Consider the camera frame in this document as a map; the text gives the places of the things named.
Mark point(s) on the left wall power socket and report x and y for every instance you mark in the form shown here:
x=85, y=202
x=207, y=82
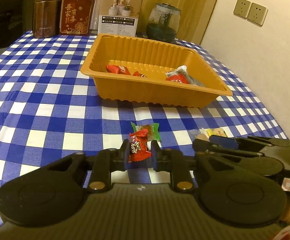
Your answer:
x=242, y=8

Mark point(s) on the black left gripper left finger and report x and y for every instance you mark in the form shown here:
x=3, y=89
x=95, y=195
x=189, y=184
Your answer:
x=57, y=191

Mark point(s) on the red round logo candy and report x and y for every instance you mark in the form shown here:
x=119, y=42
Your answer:
x=138, y=146

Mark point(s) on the wall power socket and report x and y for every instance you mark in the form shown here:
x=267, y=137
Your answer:
x=257, y=14
x=242, y=8

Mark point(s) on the white humidifier product box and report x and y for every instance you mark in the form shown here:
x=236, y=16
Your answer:
x=119, y=17

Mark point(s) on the red chinese gift box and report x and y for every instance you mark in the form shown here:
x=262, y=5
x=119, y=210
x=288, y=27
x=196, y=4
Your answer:
x=75, y=17

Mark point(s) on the blue white checkered tablecloth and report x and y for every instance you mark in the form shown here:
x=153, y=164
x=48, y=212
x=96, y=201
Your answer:
x=49, y=109

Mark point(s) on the red snack packet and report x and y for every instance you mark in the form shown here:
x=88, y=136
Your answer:
x=116, y=69

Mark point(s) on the orange plastic tray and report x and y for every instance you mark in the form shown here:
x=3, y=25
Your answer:
x=153, y=59

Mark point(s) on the right wall power socket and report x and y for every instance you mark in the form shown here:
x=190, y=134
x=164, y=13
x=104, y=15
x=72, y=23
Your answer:
x=257, y=14

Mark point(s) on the red kitkat style packet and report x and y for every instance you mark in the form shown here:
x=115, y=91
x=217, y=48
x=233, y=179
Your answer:
x=178, y=78

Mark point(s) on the yellow biscuit snack packet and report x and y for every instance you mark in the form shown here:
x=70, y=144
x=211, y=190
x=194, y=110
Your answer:
x=204, y=134

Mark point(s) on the green glass dome jar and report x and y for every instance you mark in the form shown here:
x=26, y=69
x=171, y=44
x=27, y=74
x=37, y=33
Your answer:
x=163, y=22

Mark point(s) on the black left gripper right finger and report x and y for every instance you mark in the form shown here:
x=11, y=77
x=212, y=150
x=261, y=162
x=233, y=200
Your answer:
x=226, y=191

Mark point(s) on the brown metal tin canister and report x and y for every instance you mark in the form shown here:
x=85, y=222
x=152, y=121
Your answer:
x=46, y=18

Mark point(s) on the dark red coffee candy packet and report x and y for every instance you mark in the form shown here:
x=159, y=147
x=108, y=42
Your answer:
x=138, y=74

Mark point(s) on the green brown candy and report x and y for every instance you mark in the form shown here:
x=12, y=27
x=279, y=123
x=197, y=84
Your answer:
x=152, y=129

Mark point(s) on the grey seaweed snack packet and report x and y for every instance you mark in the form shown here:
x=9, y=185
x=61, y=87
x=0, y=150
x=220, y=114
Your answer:
x=183, y=70

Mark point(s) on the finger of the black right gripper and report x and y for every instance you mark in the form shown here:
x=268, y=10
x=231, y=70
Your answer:
x=250, y=160
x=248, y=143

